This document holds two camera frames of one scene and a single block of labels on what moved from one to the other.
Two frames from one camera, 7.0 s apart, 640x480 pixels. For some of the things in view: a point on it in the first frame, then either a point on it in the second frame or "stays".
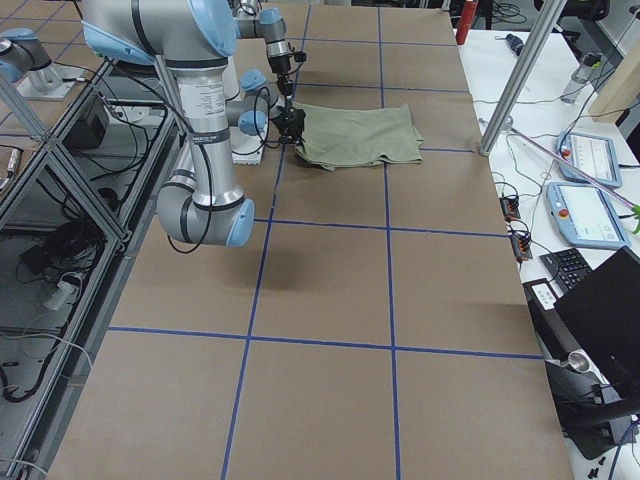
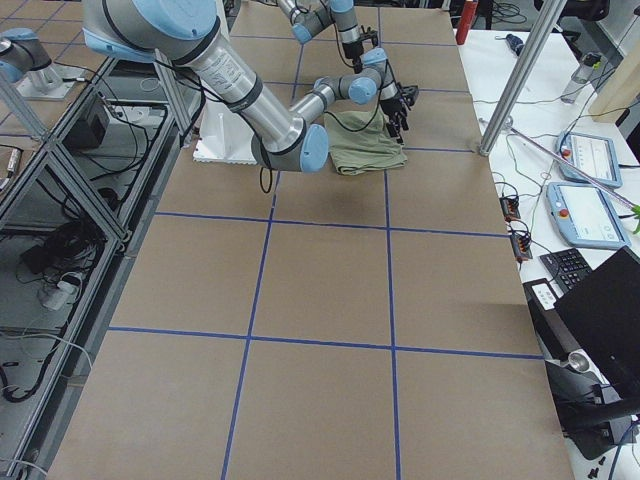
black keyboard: (567, 267) stays
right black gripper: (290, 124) to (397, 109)
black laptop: (603, 314) stays
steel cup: (578, 361) stays
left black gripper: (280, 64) to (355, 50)
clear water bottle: (589, 70) stays
